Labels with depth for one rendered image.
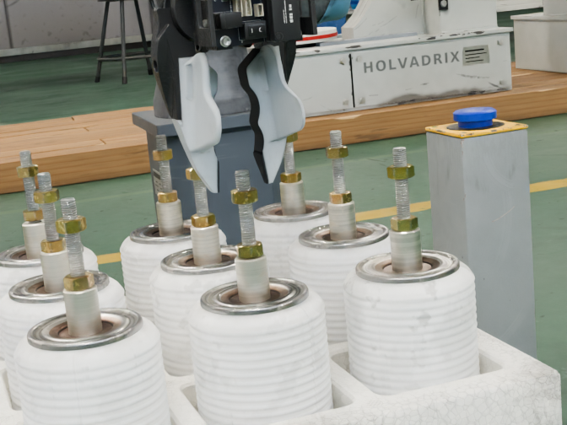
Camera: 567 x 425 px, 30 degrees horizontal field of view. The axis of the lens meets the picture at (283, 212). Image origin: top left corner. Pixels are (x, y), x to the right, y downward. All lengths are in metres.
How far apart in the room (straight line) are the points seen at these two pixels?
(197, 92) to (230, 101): 0.70
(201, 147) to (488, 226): 0.38
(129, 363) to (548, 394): 0.29
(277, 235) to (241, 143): 0.45
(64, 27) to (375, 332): 8.53
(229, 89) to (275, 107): 0.68
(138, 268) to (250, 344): 0.25
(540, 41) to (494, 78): 0.55
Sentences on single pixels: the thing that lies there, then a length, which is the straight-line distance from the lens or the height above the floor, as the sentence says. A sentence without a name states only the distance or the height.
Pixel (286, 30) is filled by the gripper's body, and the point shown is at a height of 0.43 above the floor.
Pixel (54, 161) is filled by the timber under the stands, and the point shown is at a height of 0.06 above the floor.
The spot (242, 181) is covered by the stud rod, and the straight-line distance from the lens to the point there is 0.71.
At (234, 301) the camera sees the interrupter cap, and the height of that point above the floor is 0.25.
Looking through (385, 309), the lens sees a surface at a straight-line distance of 0.74.
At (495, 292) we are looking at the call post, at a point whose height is 0.16.
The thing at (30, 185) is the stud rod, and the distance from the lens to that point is 0.92.
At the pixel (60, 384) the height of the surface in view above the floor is 0.23.
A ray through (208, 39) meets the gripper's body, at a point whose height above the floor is 0.43.
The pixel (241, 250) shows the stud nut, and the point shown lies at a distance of 0.72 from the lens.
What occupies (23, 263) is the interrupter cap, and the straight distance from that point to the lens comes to 0.91.
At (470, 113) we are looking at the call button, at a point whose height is 0.33.
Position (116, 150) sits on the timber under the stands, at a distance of 2.79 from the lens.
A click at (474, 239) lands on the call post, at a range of 0.99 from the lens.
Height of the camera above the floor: 0.46
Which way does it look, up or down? 12 degrees down
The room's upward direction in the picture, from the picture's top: 5 degrees counter-clockwise
